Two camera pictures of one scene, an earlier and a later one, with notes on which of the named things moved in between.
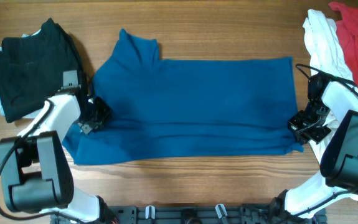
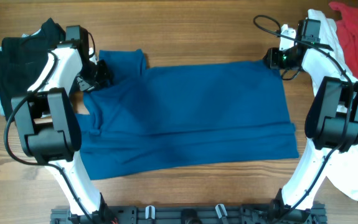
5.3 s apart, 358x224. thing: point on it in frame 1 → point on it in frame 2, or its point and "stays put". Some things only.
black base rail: (200, 214) stays put
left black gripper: (104, 114) → (104, 73)
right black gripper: (304, 137) → (271, 61)
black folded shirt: (27, 70) stays put
